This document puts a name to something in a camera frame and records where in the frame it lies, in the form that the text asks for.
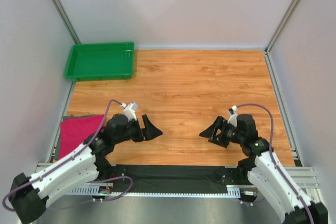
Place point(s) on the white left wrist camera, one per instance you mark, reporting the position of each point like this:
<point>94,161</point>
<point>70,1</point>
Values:
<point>129,110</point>

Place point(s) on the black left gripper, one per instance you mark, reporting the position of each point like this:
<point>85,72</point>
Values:
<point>149,131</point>

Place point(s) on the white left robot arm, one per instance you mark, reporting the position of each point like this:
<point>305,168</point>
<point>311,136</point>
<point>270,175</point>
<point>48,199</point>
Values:
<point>30,196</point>

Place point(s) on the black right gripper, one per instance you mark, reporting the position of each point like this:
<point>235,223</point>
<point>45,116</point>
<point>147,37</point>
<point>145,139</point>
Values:
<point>220,125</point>

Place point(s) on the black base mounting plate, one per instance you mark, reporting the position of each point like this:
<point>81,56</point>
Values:
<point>225,175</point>

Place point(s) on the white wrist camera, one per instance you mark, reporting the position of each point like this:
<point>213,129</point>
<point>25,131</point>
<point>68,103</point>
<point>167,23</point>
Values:
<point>129,110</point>
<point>233,115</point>

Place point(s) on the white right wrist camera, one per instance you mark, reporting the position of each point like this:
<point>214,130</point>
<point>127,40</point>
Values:
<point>233,115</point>

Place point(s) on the aluminium corner post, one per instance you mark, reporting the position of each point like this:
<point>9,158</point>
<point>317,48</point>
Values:
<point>66,21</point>
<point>283,22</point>

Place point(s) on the left aluminium corner post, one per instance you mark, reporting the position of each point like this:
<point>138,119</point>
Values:
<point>66,21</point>

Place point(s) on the right aluminium corner post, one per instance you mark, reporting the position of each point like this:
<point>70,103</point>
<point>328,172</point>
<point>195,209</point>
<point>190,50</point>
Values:
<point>283,22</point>

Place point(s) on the aluminium front frame rail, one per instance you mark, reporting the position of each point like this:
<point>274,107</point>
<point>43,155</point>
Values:
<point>34,193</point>

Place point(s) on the magenta t shirt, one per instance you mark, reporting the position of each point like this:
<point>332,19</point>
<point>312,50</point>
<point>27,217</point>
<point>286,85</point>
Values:
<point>74,130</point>

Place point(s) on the folded grey t shirt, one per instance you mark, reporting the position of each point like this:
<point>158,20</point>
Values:
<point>55,154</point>

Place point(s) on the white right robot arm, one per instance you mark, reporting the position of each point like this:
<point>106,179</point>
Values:
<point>263,169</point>

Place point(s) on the green plastic tray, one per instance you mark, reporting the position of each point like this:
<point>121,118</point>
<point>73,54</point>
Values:
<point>103,61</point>

